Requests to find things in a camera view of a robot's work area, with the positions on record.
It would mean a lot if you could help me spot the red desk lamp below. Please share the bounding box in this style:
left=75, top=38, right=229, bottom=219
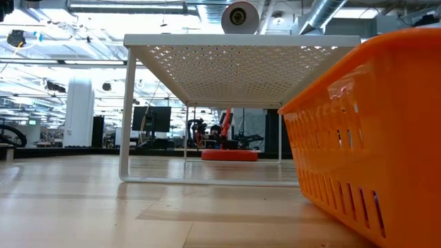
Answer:
left=201, top=1, right=260, bottom=162

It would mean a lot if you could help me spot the black background monitor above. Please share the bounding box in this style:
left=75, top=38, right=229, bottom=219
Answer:
left=132, top=105, right=172, bottom=134

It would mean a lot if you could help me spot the white perforated metal shelf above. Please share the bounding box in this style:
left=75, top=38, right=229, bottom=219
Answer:
left=119, top=33, right=362, bottom=188

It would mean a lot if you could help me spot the white room column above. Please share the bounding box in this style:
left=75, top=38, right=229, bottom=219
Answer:
left=63, top=78, right=96, bottom=148

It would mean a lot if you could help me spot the orange plastic basket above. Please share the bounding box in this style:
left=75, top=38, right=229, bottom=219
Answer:
left=277, top=27, right=441, bottom=248

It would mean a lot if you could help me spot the silver ceiling duct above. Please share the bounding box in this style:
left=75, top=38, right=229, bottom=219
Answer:
left=298, top=0, right=349, bottom=35

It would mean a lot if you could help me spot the black curved hose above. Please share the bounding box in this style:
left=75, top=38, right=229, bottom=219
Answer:
left=0, top=123, right=28, bottom=148

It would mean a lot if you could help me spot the black ceiling camera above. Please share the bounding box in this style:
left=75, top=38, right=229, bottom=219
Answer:
left=6, top=30, right=27, bottom=48

